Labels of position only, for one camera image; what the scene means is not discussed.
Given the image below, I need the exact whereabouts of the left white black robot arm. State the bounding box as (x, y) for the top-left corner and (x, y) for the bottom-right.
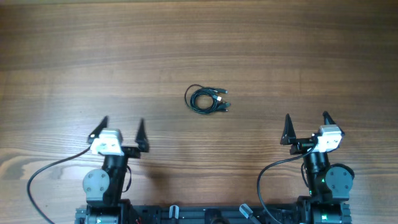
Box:
(75, 116), (149, 224)

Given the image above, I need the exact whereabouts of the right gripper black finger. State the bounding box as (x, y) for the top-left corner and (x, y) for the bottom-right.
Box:
(280, 114), (297, 145)
(322, 111), (345, 136)

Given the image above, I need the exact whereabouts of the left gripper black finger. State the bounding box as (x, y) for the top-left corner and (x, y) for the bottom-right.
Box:
(87, 116), (109, 144)
(135, 118), (149, 152)

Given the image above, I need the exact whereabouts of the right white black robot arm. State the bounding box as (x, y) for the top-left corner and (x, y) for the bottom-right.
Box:
(280, 111), (354, 224)

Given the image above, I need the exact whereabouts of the black usb cable bundle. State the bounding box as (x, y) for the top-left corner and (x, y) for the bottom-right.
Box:
(184, 83), (231, 115)

